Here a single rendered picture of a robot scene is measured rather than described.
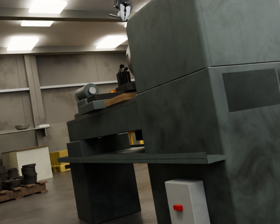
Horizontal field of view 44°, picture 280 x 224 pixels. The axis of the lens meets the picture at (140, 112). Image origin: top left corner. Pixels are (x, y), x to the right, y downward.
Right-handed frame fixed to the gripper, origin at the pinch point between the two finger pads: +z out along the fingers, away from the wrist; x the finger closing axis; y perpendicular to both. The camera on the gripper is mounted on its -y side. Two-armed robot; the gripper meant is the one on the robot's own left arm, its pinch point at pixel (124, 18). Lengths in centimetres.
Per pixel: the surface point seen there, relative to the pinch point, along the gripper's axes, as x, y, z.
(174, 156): -5, -42, 76
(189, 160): -5, -51, 78
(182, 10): 0, -55, 20
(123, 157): -6, 7, 74
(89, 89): -21, 111, 13
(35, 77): -99, 803, -185
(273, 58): -39, -64, 34
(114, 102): -10, 33, 39
